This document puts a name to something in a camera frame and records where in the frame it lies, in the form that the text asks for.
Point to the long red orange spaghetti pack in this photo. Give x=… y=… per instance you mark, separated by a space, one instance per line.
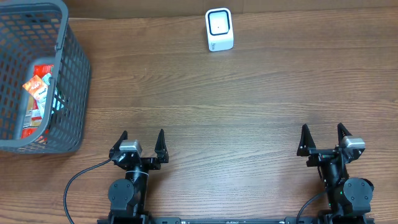
x=33 y=118

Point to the teal orange snack packet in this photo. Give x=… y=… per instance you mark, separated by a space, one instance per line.
x=38 y=87

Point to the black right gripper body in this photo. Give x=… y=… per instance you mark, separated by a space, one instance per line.
x=321 y=155

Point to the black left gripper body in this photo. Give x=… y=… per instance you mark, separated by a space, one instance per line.
x=144 y=161

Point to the grey plastic mesh basket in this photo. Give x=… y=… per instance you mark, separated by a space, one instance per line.
x=36 y=33

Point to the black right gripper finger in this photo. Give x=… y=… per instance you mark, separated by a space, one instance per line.
x=342 y=132
x=306 y=146

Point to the white barcode scanner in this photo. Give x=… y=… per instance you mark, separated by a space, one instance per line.
x=219 y=29

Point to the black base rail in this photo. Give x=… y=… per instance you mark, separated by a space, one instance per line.
x=176 y=220

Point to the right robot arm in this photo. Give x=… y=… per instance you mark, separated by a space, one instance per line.
x=349 y=198

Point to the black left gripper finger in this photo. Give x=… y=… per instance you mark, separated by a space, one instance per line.
x=119 y=141
x=161 y=148

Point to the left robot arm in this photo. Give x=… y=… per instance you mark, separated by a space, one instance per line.
x=128 y=195

